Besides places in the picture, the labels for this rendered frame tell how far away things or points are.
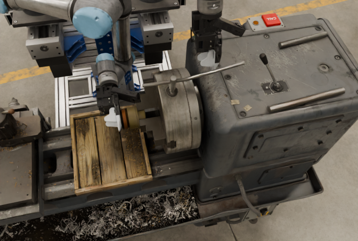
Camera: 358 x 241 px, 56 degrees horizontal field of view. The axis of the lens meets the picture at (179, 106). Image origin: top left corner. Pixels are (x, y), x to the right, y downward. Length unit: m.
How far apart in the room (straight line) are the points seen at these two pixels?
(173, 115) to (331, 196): 1.62
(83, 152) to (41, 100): 1.38
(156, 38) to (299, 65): 0.64
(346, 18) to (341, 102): 2.51
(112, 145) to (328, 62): 0.91
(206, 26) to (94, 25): 0.37
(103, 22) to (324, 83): 0.78
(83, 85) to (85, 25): 1.36
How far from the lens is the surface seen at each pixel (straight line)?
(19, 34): 3.34
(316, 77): 1.28
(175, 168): 1.41
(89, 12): 1.15
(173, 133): 1.16
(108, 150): 1.45
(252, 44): 1.31
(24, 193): 1.36
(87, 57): 1.79
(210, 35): 1.02
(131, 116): 1.24
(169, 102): 1.14
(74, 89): 2.51
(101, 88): 1.35
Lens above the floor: 2.17
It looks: 56 degrees down
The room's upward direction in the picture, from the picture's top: 4 degrees clockwise
